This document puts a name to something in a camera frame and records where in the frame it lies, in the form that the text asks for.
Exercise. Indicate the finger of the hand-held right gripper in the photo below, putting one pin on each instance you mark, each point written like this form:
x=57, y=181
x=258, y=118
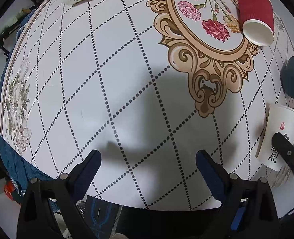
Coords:
x=287, y=150

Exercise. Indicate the dark teal cup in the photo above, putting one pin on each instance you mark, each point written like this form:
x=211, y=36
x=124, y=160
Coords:
x=293, y=78

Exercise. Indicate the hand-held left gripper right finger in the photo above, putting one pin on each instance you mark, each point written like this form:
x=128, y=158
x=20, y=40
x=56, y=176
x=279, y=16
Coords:
x=211, y=174

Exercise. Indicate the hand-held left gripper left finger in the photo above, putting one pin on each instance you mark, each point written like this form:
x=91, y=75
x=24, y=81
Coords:
x=85, y=173

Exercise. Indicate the floral printed tablecloth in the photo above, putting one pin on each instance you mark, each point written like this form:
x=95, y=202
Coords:
x=127, y=79

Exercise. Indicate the dark object with blue lines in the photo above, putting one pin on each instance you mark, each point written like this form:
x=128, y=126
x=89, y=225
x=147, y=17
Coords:
x=99, y=212

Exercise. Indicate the orange object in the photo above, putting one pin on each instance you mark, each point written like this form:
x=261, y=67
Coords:
x=8, y=190

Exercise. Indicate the red ribbed paper cup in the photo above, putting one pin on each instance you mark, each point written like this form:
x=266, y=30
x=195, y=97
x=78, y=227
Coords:
x=255, y=7

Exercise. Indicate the white paper cup red mark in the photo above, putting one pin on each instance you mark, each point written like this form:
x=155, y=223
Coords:
x=283, y=119

